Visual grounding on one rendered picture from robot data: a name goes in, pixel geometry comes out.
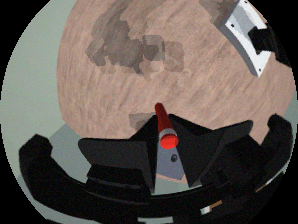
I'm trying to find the grey sloped panel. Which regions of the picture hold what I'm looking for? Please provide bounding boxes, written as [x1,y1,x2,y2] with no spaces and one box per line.
[157,131,185,180]

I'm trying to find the dark red peg with bright red top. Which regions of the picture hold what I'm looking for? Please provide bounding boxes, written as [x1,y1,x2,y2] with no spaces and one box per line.
[154,103,178,149]

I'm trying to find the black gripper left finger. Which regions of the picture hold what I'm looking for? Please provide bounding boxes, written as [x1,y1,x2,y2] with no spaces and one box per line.
[77,115,158,194]

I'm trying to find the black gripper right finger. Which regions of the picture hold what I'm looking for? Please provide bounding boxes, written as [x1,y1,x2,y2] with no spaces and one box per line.
[169,113,253,188]

